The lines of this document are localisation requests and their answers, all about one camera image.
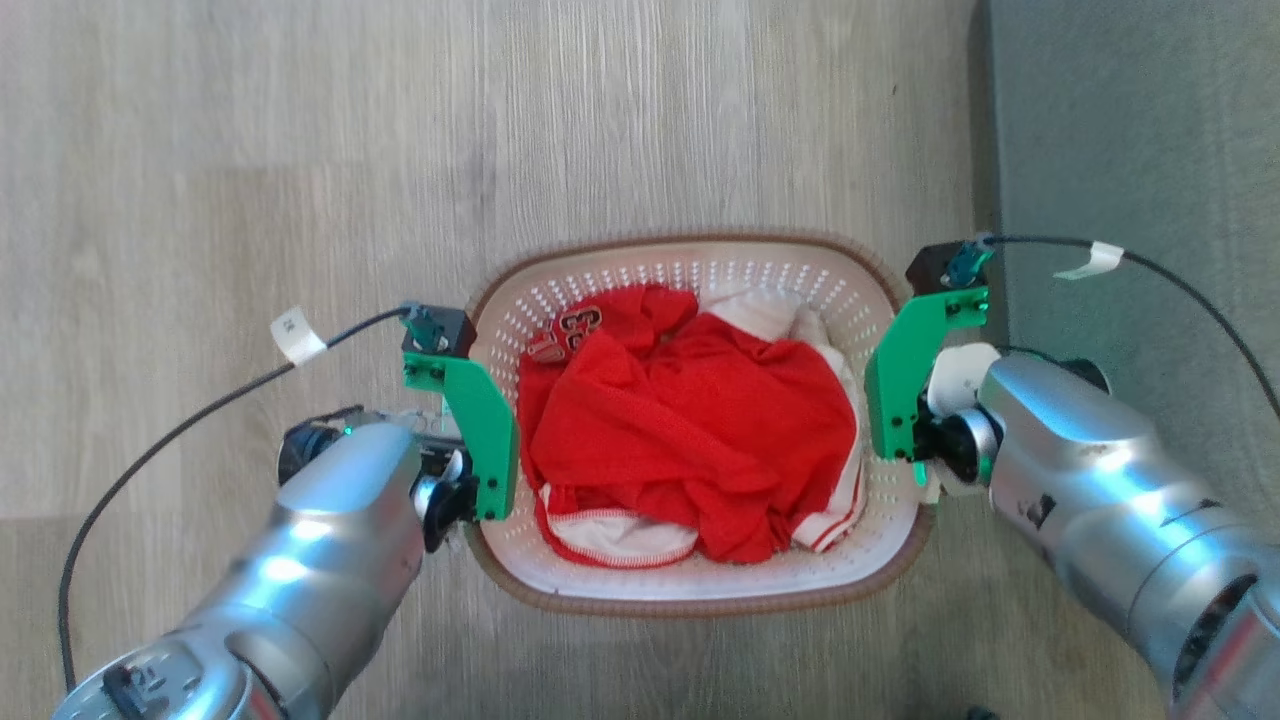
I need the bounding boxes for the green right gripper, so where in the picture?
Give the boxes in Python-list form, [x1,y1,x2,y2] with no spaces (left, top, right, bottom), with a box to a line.
[864,287,1003,493]

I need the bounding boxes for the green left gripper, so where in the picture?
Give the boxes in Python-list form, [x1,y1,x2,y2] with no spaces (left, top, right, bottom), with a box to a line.
[402,352,522,554]

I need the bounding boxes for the white laundry basket brown rim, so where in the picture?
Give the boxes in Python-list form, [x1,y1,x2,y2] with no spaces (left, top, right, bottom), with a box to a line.
[463,233,937,617]

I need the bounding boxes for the white garment with red trim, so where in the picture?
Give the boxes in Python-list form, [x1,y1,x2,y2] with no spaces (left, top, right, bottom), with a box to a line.
[538,288,867,569]

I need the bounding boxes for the red mesh sports jersey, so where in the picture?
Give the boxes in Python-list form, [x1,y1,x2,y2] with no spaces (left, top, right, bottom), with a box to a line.
[517,284,859,565]

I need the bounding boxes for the grey fabric sofa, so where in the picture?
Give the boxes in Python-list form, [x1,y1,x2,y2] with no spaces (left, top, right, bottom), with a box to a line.
[972,0,1280,561]

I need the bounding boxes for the white left cable label tag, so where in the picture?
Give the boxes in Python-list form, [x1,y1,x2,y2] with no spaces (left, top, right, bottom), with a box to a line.
[270,306,328,366]

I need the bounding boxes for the white cable label tag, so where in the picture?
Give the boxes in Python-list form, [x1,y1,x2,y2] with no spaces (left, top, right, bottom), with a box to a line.
[1054,241,1126,281]
[270,306,328,366]

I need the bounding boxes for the white right cable label tag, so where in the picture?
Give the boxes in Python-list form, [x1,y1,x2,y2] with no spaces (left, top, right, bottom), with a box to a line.
[1054,241,1126,281]

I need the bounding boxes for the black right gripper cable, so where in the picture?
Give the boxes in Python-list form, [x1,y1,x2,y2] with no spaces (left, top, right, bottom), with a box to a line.
[978,233,1280,419]

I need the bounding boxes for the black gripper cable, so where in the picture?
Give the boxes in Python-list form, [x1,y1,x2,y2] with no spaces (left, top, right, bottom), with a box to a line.
[58,306,413,695]
[978,233,1280,419]

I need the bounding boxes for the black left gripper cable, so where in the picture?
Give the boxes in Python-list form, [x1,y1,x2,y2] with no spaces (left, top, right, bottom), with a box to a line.
[58,306,413,695]

